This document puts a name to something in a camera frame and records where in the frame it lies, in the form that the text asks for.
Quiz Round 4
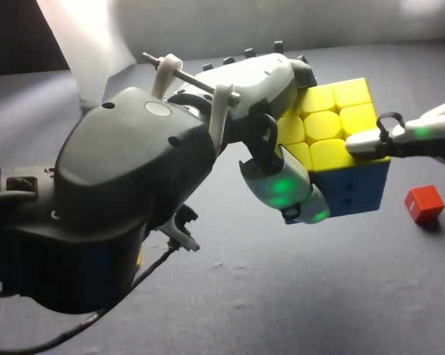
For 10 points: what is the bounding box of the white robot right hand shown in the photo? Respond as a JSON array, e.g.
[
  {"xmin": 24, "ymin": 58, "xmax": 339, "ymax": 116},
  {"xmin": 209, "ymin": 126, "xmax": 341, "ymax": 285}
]
[{"xmin": 344, "ymin": 88, "xmax": 445, "ymax": 173}]

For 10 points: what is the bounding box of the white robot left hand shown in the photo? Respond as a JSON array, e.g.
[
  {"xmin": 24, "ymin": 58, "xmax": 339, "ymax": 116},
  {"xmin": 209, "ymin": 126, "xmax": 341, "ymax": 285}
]
[{"xmin": 166, "ymin": 38, "xmax": 331, "ymax": 226}]

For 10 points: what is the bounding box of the multicoloured Rubik's cube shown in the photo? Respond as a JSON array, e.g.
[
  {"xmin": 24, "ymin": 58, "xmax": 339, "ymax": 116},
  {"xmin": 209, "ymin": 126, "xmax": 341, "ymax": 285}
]
[{"xmin": 277, "ymin": 76, "xmax": 393, "ymax": 226}]

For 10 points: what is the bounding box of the red square block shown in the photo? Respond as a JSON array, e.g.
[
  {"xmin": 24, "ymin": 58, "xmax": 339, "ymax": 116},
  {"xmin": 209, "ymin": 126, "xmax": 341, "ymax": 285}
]
[{"xmin": 404, "ymin": 184, "xmax": 445, "ymax": 225}]

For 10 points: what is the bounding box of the white backdrop sheet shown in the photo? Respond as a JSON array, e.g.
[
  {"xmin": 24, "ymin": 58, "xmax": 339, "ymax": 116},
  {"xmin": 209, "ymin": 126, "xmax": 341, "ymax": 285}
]
[{"xmin": 35, "ymin": 0, "xmax": 445, "ymax": 108}]

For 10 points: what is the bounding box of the grey table cloth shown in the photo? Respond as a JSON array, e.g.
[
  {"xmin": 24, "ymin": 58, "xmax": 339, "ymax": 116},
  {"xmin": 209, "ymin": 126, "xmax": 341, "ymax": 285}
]
[{"xmin": 0, "ymin": 40, "xmax": 445, "ymax": 355}]

